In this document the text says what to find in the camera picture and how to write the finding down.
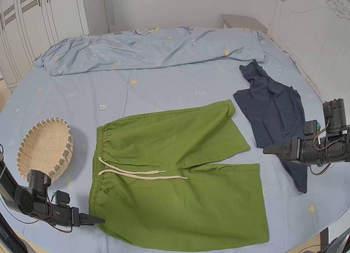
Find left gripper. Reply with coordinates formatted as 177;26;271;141
48;203;106;228

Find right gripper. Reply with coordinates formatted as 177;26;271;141
263;137;328;165

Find green shorts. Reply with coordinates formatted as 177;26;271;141
88;99;270;245

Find dark blue garment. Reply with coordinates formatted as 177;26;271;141
233;61;308;194

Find round woven basket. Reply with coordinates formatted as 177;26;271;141
16;117;74;183

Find bed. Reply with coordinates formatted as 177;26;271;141
0;0;350;253

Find grey bedside table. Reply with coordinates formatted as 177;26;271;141
221;14;268;33

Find pale blue quilt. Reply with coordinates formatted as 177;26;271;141
34;27;268;76

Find white wardrobe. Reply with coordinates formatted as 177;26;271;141
0;0;90;92

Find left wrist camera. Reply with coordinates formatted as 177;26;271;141
53;190;71;207

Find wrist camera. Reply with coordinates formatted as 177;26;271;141
53;190;71;207
304;120;321;138

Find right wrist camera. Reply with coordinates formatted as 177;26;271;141
304;120;321;138

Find black cable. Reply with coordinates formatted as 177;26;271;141
310;163;333;176

